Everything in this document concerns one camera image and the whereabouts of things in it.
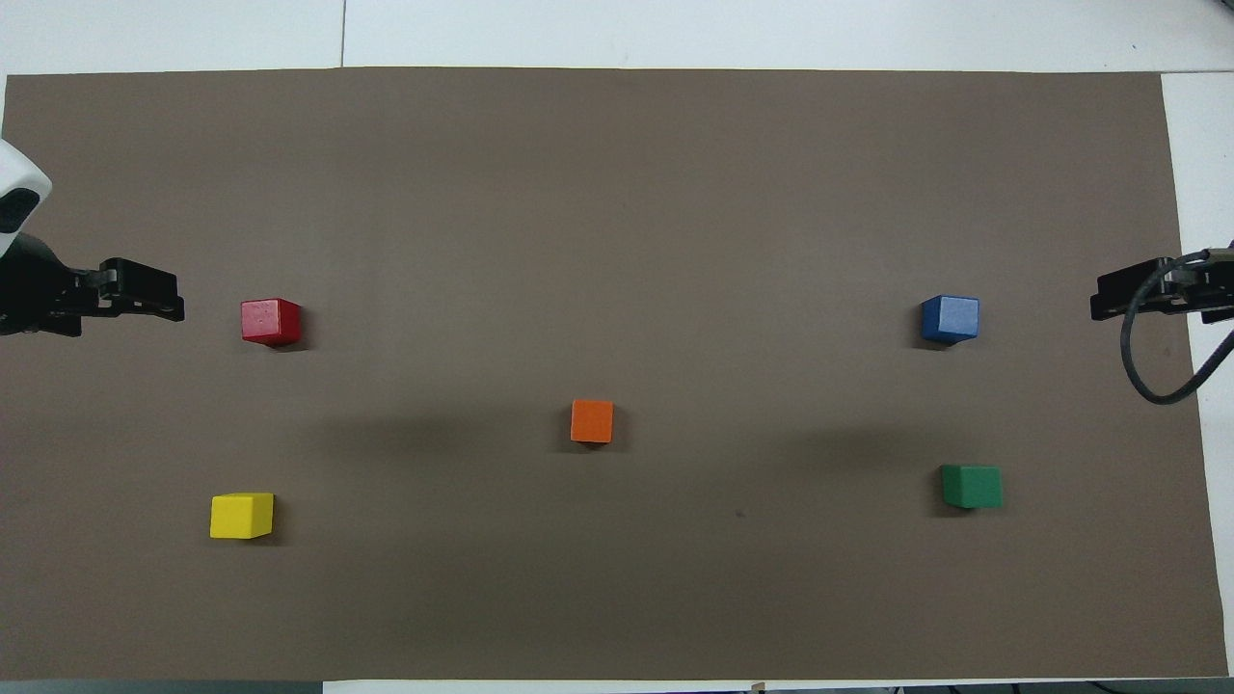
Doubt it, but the brown table mat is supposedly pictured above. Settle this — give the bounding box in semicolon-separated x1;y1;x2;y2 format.
0;67;1230;681

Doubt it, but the yellow wooden block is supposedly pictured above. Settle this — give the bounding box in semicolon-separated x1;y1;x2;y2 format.
210;493;275;540

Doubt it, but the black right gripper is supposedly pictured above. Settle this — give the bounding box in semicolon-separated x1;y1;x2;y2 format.
1090;248;1234;325

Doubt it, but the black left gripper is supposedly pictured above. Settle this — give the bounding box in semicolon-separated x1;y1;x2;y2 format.
0;231;186;337

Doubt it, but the blue wooden block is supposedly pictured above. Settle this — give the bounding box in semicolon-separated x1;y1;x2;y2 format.
921;295;980;345

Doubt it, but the green wooden block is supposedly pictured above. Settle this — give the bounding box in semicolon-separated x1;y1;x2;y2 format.
941;465;1004;510

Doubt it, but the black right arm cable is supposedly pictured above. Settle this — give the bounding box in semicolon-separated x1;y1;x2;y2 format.
1120;248;1234;405

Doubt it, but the red wooden block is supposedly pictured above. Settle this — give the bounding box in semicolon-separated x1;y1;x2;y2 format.
241;298;303;347

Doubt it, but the orange wooden block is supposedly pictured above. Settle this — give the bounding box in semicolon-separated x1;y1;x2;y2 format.
571;399;615;444

